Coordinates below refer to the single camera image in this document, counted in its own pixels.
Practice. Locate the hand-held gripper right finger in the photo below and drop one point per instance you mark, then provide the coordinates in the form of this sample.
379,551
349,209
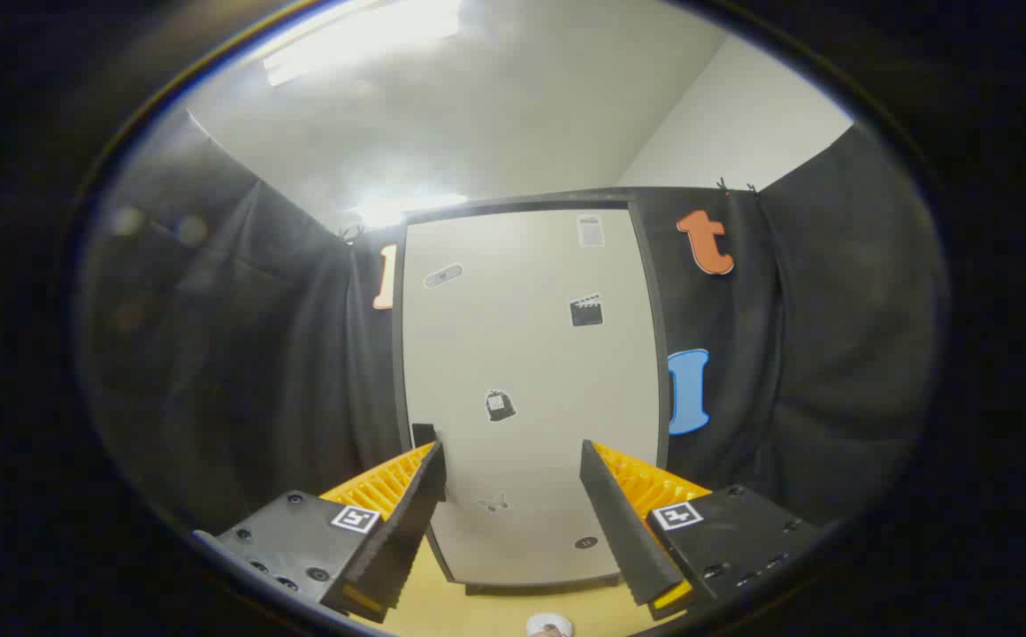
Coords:
624,531

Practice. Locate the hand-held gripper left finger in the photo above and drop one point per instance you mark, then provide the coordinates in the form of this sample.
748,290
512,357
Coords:
407,522

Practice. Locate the white shoe cabinet door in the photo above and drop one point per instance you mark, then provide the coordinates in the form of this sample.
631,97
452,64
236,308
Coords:
522,354

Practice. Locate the dark grey shoe cabinet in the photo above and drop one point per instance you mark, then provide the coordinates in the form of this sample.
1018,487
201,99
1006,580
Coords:
522,202

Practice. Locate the black backdrop cloth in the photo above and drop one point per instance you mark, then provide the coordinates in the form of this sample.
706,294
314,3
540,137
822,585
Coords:
239,354

